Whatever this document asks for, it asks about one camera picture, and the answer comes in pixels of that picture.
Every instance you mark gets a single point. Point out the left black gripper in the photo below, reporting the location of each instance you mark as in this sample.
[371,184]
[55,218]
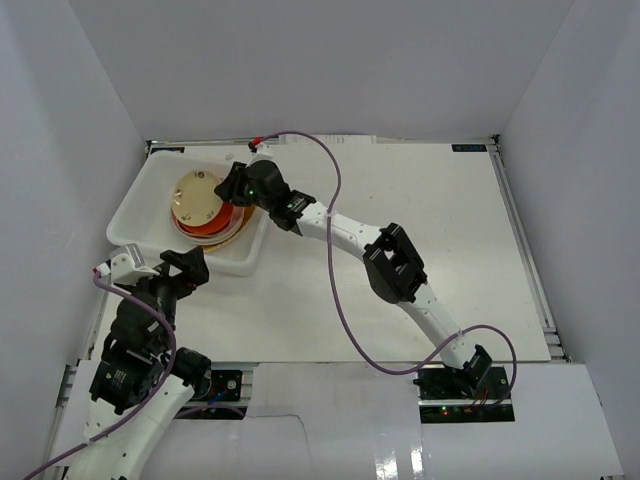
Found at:
[181,270]

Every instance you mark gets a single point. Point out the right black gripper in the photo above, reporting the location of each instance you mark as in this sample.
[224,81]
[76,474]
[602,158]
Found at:
[231,190]

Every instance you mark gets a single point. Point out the orange round plate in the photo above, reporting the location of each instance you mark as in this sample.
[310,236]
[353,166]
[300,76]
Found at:
[215,225]

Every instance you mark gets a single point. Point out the woven fan-shaped basket plate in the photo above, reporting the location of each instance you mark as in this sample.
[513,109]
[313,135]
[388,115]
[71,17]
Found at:
[249,213]

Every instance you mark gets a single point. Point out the beige patterned small plate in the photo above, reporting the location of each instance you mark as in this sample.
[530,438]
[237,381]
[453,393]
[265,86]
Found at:
[194,201]

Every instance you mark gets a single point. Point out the pink round plate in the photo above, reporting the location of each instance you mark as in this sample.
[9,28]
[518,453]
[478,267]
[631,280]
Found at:
[216,238]

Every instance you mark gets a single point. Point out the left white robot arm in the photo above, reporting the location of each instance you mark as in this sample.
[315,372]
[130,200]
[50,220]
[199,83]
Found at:
[144,377]

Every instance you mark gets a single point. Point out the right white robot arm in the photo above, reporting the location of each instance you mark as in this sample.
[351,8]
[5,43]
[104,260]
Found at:
[393,266]

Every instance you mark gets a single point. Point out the white plastic bin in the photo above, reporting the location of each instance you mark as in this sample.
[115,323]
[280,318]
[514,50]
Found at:
[143,216]

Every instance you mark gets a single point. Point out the left dark table label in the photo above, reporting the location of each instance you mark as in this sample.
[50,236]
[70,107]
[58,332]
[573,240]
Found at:
[155,149]

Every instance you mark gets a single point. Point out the dark table label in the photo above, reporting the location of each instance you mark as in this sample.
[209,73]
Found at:
[155,149]
[469,148]

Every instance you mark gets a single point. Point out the paper sheet at back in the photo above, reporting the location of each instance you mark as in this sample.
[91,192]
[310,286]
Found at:
[327,139]

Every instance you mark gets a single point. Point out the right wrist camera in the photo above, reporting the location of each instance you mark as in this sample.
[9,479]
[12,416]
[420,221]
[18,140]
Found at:
[260,150]

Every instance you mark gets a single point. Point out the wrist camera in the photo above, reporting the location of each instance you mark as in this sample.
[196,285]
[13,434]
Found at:
[260,150]
[125,265]

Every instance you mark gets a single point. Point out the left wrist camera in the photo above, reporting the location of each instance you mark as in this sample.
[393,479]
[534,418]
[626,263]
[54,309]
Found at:
[125,265]

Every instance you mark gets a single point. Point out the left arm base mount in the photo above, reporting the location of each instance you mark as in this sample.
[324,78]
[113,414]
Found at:
[221,400]

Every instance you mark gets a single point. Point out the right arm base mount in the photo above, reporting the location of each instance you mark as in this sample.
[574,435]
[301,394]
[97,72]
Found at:
[441,401]

